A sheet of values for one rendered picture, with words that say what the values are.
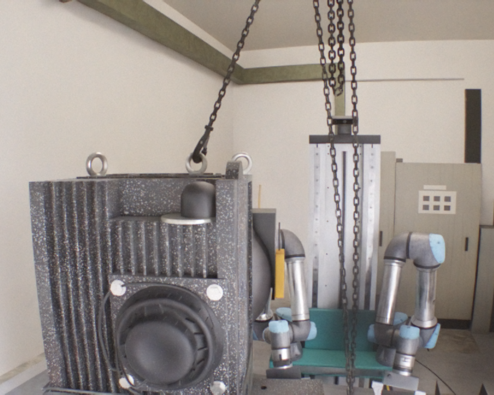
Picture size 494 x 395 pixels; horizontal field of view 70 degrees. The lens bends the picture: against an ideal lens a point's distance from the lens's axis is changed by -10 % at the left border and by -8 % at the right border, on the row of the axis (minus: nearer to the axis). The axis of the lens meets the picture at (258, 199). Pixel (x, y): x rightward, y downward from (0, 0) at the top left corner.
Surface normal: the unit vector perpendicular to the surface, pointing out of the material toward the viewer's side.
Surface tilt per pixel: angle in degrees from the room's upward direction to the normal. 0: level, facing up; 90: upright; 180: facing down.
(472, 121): 90
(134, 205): 90
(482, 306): 90
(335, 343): 90
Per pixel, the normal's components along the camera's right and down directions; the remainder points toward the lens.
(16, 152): 0.96, 0.03
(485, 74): -0.29, 0.09
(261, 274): -0.07, 0.10
